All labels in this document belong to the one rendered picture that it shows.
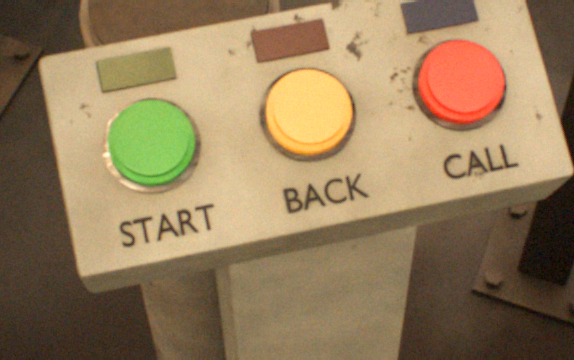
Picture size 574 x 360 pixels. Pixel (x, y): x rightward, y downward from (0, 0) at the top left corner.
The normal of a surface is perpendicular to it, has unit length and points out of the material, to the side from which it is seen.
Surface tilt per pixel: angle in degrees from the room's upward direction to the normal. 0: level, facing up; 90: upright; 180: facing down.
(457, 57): 20
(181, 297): 90
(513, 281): 0
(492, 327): 0
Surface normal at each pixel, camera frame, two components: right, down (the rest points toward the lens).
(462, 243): -0.01, -0.55
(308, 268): 0.23, 0.81
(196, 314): -0.16, 0.82
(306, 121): 0.07, -0.24
